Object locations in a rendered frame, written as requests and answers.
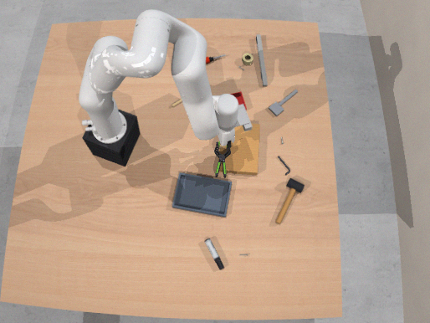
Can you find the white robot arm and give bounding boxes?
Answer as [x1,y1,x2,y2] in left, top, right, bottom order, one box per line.
[79,9,252,144]

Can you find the red rectangular tray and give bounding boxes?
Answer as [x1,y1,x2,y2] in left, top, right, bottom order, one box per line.
[230,92,247,109]

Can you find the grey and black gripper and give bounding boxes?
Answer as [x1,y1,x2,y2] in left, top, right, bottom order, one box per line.
[218,127,235,148]

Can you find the white marker with black cap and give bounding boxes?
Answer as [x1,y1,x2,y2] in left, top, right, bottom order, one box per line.
[205,238,224,269]

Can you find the black-headed mallet with wooden handle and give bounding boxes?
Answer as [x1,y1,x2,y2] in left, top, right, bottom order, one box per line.
[275,178,305,224]

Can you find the long grey metal bar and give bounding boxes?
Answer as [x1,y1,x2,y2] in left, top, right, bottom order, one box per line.
[256,34,268,86]

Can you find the red-handled screwdriver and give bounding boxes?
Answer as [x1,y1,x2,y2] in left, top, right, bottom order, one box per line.
[206,54,226,64]

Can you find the light brown wooden board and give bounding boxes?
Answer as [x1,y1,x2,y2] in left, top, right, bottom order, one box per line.
[225,124,260,176]

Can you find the beige cylindrical collar with hole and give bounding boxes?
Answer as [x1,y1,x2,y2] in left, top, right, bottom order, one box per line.
[242,54,253,65]

